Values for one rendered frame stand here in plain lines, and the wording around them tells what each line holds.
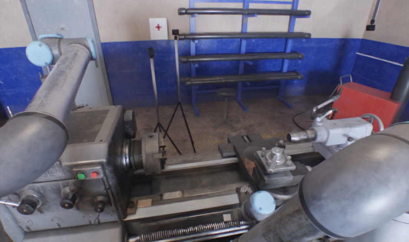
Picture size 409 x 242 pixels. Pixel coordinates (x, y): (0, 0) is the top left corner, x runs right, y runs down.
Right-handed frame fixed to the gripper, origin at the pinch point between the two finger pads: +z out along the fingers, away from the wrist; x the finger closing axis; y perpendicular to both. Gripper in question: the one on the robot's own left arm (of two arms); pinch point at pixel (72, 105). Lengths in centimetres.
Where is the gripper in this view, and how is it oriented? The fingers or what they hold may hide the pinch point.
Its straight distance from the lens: 118.2
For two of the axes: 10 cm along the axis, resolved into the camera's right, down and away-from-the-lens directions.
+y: 7.1, -3.3, 6.3
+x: -7.1, -3.3, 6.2
